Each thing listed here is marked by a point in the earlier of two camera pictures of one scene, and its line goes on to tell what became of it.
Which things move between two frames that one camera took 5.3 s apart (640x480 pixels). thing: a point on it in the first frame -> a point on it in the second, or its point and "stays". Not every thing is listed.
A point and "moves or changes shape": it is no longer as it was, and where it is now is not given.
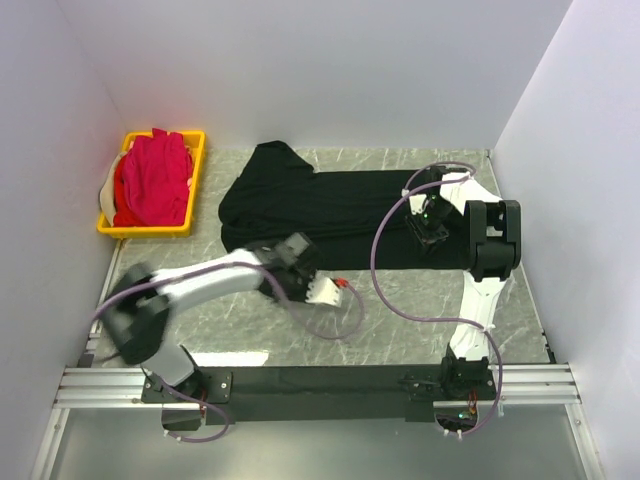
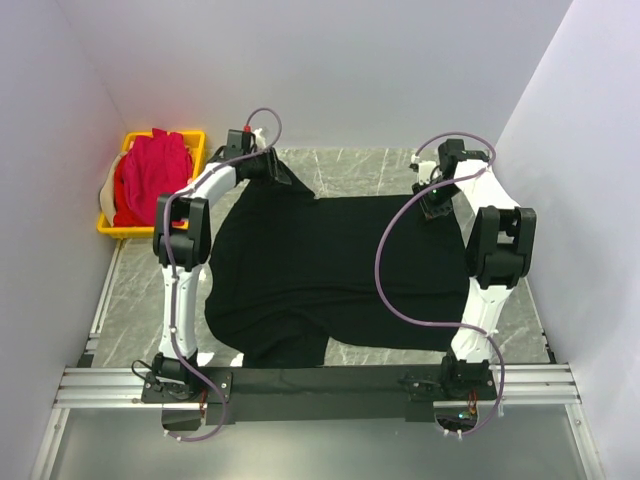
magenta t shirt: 157,172 stays
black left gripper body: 295,286 -> 264,167
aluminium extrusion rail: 122,389 stays
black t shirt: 340,220 moves or changes shape
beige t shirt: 107,194 stays
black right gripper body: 428,226 -> 435,203
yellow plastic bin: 193,139 stays
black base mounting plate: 389,394 stays
